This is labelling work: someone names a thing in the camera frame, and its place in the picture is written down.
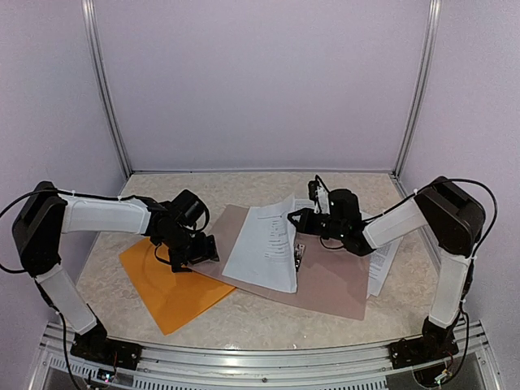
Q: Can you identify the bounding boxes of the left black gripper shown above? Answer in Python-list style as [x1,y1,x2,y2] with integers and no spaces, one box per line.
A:
[158,226,219,272]

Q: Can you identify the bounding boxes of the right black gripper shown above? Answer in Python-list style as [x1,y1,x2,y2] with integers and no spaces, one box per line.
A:
[287,207,346,241]

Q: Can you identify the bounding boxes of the white printed sheet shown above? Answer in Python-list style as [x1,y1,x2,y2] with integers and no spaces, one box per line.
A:
[223,194,297,293]
[293,198,314,210]

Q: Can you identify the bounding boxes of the pink-brown file folder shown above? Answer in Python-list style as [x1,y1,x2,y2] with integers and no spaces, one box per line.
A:
[190,205,370,321]

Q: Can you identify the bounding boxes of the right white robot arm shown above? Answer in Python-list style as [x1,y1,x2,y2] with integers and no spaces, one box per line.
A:
[287,176,492,361]

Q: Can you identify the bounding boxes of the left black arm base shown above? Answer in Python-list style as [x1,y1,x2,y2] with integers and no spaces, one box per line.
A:
[71,318,143,371]

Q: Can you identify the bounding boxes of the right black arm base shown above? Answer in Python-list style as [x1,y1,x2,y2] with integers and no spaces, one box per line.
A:
[388,310,461,369]

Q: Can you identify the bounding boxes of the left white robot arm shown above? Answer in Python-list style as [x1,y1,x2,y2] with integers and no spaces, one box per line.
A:
[11,180,219,362]

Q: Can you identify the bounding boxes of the metal folder clip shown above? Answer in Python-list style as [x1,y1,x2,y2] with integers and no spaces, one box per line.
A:
[294,243,306,272]

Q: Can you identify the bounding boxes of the orange folder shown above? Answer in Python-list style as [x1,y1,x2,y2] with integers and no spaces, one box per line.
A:
[119,238,235,336]

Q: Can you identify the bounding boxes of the white printed sheet back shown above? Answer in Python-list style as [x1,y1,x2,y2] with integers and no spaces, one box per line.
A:
[293,198,314,210]

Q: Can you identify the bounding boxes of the white printed sheet dense text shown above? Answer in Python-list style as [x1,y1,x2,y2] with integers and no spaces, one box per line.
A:
[366,238,402,297]

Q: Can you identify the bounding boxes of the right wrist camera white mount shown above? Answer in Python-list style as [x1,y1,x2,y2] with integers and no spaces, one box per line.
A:
[308,180,330,215]

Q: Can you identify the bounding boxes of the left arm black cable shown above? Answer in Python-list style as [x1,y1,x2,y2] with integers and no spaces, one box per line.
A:
[0,190,139,274]

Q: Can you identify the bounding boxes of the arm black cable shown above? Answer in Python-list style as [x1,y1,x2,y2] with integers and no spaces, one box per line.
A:
[0,190,139,274]
[409,178,498,261]

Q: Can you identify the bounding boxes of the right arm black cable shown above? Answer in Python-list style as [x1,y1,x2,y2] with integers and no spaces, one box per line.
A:
[409,178,498,261]

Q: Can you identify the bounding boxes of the right aluminium frame post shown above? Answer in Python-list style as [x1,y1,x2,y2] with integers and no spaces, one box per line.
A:
[392,0,442,180]

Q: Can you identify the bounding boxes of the aluminium frame post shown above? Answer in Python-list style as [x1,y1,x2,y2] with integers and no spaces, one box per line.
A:
[81,0,133,179]
[392,0,442,180]

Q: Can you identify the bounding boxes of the left aluminium frame post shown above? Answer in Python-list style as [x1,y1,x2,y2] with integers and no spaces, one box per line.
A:
[81,0,133,179]

